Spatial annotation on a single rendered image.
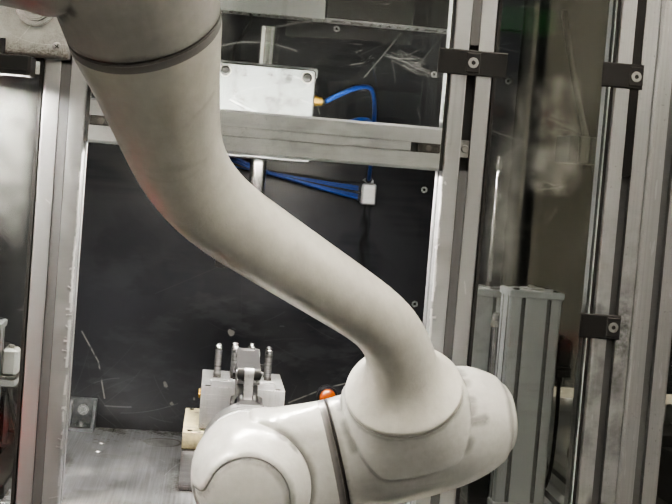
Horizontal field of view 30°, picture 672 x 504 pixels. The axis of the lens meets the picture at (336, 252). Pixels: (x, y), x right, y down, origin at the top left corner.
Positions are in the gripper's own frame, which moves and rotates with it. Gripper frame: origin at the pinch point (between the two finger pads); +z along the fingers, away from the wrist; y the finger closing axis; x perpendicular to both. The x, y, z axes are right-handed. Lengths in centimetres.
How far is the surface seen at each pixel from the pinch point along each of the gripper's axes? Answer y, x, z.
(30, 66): 35.4, 23.6, -18.6
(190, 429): -2.5, 5.7, -1.7
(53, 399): 2.1, 19.8, -13.4
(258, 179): 26.3, -0.1, 6.6
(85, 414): -7.5, 20.2, 29.0
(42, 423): -0.4, 20.7, -13.3
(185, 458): -5.6, 6.0, -2.9
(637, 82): 40, -38, -14
